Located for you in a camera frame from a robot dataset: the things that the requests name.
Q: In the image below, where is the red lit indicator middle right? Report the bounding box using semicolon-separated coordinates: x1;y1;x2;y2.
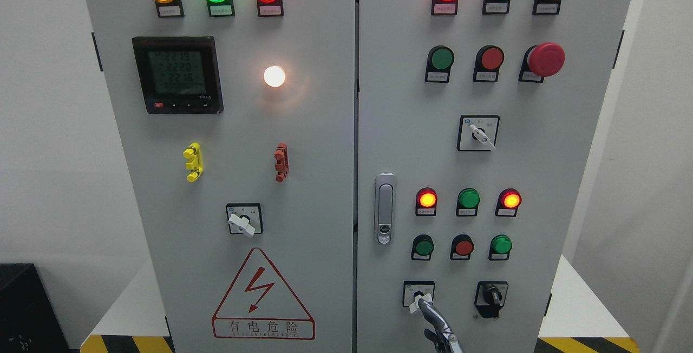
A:
495;188;522;217

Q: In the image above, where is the green push button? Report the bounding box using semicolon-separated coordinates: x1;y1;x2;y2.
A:
488;234;513;261
424;45;455;83
410;234;435;261

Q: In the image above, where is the green push button lower left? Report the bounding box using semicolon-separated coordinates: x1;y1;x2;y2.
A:
410;234;435;261

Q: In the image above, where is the upper right selector switch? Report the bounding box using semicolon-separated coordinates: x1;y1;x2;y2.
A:
457;115;500;152

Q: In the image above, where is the green push button upper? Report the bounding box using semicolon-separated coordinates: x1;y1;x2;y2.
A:
424;45;455;83

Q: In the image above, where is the electric hazard warning sticker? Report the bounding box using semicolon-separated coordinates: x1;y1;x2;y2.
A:
211;247;315;341

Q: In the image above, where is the red lit indicator middle left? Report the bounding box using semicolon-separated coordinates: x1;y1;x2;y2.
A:
414;187;437;217

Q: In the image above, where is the red push button lower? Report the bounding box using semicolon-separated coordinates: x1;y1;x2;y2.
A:
449;234;475;261

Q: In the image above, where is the red emergency stop button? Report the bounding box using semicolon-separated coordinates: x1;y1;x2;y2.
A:
518;42;565;83

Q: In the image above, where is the red push button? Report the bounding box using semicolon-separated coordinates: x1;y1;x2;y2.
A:
473;45;505;83
449;234;475;261

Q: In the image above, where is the lower white selector switch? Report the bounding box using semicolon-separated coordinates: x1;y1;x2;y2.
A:
402;280;435;317

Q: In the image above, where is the red push button upper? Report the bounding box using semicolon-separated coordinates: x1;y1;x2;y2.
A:
473;45;505;83

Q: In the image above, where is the left grey cabinet door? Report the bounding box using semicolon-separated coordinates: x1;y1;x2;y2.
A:
86;0;356;352

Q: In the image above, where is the black digital power meter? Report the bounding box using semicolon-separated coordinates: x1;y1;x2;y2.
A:
132;36;224;114

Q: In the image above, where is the black knob selector switch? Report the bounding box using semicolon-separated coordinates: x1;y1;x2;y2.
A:
474;280;509;319

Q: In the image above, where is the left door selector switch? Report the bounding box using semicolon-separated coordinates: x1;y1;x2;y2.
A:
226;203;263;238

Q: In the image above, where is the green indicator middle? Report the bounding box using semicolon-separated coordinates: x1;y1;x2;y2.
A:
456;188;480;217

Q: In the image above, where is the black box lower left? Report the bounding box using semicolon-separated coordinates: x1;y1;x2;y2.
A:
1;264;70;352

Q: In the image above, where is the right grey cabinet door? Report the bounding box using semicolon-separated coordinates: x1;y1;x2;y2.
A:
355;0;630;352

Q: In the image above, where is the red lit indicator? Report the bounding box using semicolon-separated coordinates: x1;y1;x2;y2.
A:
495;188;522;217
414;187;437;217

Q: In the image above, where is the white lit indicator lamp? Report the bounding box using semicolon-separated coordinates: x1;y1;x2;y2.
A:
263;65;286;88

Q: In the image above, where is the green push button lower right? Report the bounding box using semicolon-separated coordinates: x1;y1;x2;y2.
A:
488;234;513;261

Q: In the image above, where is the grey cabinet door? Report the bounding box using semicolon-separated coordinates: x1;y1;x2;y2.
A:
355;0;630;352
86;0;356;352

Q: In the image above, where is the silver door handle lock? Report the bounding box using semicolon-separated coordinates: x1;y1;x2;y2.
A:
374;173;396;245

